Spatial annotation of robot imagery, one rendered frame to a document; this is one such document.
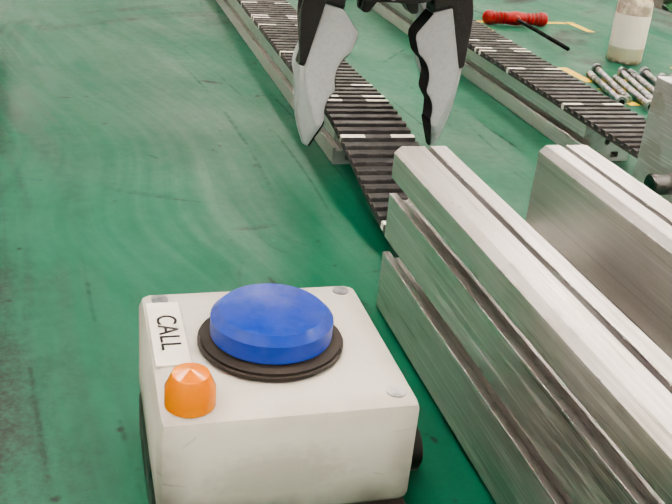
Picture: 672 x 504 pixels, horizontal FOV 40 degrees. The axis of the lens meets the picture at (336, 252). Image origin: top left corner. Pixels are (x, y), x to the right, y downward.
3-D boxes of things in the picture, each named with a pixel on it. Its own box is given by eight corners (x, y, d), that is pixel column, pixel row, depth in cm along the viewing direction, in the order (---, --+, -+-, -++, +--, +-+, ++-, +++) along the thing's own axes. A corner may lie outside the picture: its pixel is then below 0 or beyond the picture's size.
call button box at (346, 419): (138, 429, 36) (137, 284, 33) (379, 408, 38) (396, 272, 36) (157, 585, 29) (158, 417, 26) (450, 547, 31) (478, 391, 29)
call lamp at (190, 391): (161, 390, 28) (161, 356, 27) (211, 386, 28) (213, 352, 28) (166, 420, 26) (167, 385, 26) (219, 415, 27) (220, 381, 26)
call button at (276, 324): (201, 331, 32) (202, 280, 31) (313, 324, 33) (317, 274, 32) (218, 397, 29) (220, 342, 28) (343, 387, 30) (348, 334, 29)
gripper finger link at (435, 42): (445, 108, 68) (419, -16, 63) (476, 135, 62) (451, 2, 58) (405, 122, 67) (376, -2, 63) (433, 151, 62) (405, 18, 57)
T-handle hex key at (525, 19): (479, 22, 113) (481, 7, 112) (543, 25, 114) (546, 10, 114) (530, 56, 99) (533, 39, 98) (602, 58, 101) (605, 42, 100)
